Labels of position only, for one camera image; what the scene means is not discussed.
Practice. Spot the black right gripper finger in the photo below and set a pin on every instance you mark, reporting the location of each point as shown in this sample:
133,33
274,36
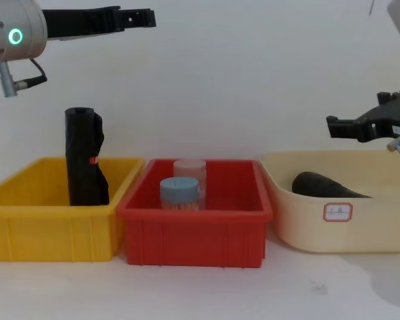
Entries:
353,131
335,119

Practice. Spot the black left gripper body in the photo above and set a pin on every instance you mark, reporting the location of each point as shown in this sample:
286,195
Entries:
73,25

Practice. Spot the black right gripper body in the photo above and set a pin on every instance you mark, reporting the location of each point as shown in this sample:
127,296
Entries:
391,115

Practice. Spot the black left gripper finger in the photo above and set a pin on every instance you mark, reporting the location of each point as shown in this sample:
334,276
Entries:
143,22
133,13

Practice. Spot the white label with red border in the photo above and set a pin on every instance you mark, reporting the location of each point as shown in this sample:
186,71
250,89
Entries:
337,212

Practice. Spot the cream plastic basin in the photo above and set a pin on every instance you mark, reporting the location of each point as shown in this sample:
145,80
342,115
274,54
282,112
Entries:
380,230

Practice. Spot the black bag roll with red tag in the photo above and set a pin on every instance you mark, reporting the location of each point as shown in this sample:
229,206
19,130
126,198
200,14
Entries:
83,156

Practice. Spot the clear jar with pink lid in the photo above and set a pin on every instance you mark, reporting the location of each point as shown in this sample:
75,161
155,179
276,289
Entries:
190,168

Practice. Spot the clear jar with blue lid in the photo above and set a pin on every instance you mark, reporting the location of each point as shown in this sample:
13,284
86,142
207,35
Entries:
179,191

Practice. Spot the red plastic bin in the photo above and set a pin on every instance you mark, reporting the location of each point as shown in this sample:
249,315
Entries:
193,236

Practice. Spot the yellow plastic bin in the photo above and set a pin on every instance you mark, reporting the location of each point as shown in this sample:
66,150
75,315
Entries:
36,230

